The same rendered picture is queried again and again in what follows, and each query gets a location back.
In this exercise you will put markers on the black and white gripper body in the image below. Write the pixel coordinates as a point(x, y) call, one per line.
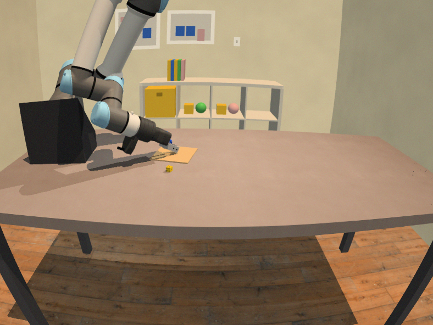
point(144, 130)

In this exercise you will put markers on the orange flat mat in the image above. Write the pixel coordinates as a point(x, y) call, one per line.
point(184, 155)

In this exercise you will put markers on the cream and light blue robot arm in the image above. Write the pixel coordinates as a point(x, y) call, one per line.
point(78, 78)

